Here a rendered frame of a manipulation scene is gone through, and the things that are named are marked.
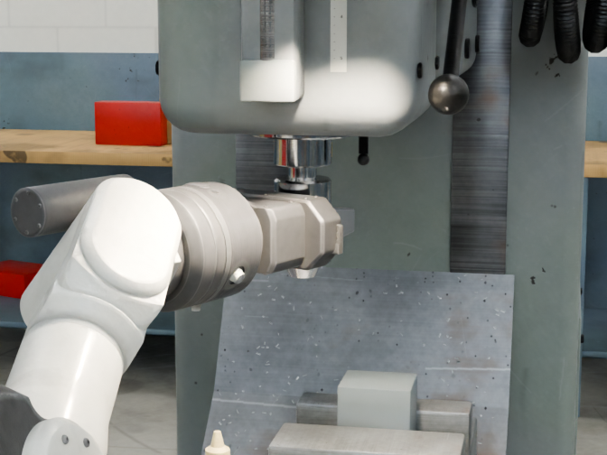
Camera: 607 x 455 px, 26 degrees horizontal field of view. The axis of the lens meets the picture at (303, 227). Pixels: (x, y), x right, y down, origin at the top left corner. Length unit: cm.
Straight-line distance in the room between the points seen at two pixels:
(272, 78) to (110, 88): 464
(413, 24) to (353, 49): 5
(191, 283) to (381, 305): 55
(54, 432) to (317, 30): 42
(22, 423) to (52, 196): 27
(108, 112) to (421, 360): 364
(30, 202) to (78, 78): 472
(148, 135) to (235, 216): 398
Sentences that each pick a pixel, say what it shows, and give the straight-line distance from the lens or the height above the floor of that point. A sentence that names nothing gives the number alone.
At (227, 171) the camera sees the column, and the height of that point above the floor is 122.
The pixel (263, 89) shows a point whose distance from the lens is 94.
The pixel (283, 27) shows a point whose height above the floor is 139.
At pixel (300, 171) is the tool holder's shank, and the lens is 106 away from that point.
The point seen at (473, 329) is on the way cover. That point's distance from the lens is 143.
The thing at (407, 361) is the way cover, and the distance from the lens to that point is 143.
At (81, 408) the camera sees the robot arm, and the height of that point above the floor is 118.
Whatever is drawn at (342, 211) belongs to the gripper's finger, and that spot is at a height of 124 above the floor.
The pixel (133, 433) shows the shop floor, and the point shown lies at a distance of 444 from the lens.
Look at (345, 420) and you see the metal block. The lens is 109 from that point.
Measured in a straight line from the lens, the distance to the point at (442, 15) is 115.
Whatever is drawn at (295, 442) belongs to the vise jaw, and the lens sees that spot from 105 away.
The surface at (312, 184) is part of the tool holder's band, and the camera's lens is 105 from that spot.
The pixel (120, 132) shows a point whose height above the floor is 93.
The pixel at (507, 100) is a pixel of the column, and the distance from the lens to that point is 142.
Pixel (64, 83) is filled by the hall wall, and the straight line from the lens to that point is 564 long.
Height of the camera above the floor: 141
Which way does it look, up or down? 10 degrees down
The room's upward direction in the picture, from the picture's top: straight up
